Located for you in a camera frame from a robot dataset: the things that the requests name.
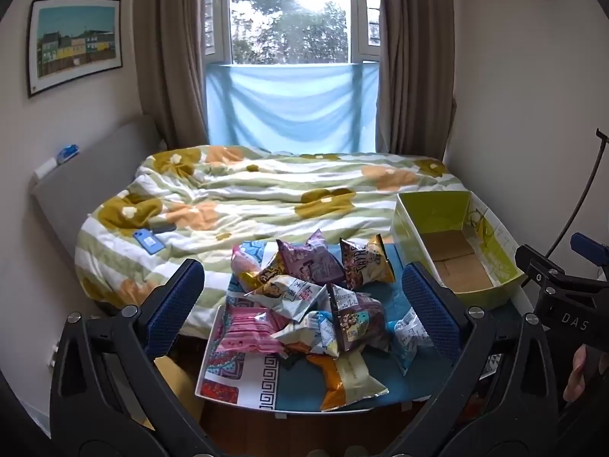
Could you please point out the blue phone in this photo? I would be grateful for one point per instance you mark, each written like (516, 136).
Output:
(148, 241)

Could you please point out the white printed snack packet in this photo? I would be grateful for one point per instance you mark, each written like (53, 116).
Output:
(295, 297)

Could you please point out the white wall socket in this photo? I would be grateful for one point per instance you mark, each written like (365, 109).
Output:
(53, 353)

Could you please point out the purple cartoon snack bag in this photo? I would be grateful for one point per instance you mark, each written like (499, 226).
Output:
(354, 319)

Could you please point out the grey bed headboard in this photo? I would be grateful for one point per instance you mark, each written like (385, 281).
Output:
(90, 176)

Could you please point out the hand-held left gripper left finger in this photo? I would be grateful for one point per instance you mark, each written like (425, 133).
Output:
(176, 304)

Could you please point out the green cardboard box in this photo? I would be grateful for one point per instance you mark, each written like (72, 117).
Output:
(456, 257)

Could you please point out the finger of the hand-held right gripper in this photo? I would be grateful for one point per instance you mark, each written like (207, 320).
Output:
(592, 246)
(540, 266)

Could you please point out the blue patterned tray table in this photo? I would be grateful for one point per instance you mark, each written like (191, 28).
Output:
(295, 388)

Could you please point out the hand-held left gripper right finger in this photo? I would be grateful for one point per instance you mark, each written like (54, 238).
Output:
(428, 304)

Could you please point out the orange snack packet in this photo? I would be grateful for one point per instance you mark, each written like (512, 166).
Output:
(342, 381)

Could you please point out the framed house picture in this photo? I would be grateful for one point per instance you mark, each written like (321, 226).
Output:
(76, 45)

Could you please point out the yellow brown chip bag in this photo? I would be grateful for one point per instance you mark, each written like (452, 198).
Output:
(368, 262)

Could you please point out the pale pink snack packet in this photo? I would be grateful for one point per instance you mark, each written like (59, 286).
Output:
(247, 333)

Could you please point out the white blue snack packet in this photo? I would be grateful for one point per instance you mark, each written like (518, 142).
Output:
(309, 333)

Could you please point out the white small box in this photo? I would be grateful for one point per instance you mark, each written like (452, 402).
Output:
(46, 166)

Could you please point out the tan cardboard piece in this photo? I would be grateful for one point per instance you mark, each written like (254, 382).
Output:
(176, 381)

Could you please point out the light blue snack packet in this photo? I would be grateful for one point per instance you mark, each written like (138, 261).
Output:
(409, 338)

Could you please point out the floral striped blanket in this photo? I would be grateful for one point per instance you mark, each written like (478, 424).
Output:
(285, 190)

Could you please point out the pink white snack bag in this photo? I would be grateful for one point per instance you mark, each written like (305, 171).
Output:
(245, 259)

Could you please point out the gold brown snack bag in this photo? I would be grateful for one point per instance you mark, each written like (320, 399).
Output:
(266, 280)

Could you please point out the blue white small object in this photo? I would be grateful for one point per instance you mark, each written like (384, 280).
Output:
(67, 152)

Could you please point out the brown curtain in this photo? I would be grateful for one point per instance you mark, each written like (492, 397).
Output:
(176, 47)
(414, 57)

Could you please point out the light blue window cloth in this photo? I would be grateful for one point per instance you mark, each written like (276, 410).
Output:
(290, 104)

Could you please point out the person's right hand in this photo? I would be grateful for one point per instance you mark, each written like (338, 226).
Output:
(576, 376)

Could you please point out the window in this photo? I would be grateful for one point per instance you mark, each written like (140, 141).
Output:
(290, 14)

